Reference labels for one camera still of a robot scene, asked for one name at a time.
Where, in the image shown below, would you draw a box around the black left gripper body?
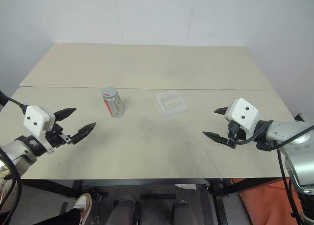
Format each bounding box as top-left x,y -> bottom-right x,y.
45,123 -> 73,150

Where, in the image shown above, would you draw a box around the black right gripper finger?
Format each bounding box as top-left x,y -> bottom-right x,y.
202,131 -> 234,148
213,106 -> 230,117

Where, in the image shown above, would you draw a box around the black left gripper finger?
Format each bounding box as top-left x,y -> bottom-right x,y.
71,123 -> 97,145
53,107 -> 78,122

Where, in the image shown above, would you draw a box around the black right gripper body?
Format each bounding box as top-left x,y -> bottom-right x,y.
227,121 -> 246,150

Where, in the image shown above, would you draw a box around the clear plastic jar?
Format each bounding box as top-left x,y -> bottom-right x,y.
102,92 -> 126,119

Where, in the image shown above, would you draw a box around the grey jar lid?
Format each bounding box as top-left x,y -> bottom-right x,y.
101,86 -> 119,99

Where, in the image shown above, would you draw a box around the clear plastic container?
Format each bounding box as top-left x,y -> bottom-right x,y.
156,89 -> 189,118

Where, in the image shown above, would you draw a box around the orange floor mat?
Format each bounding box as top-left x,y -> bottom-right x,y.
231,177 -> 304,225

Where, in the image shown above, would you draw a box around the white sneaker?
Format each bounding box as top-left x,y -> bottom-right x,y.
73,193 -> 93,225

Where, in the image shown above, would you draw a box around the dark trouser leg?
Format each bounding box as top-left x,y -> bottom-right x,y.
44,208 -> 82,225

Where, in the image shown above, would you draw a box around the small dark rounded shape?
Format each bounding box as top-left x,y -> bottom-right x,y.
172,200 -> 194,225

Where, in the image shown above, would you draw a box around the black floor tape strip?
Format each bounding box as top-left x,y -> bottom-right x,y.
140,193 -> 177,200

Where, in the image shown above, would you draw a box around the large dark rounded shape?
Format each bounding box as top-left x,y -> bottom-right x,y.
107,190 -> 142,225

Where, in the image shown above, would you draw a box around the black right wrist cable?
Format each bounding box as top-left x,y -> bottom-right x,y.
228,119 -> 274,150

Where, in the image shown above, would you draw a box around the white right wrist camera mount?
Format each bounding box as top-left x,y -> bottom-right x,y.
225,98 -> 261,138

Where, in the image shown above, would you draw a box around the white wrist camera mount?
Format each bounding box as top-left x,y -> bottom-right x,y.
23,105 -> 56,155
225,98 -> 261,138

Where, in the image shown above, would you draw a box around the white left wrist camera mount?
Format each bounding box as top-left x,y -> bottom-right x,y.
23,105 -> 56,155

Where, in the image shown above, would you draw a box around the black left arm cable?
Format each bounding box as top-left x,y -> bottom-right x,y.
0,88 -> 28,225

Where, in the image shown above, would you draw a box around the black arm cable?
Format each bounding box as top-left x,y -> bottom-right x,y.
268,124 -> 314,225
0,88 -> 28,225

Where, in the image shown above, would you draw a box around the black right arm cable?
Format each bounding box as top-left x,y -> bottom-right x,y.
268,124 -> 314,225

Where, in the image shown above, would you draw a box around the black metal table frame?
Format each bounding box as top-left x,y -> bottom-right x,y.
21,177 -> 290,225

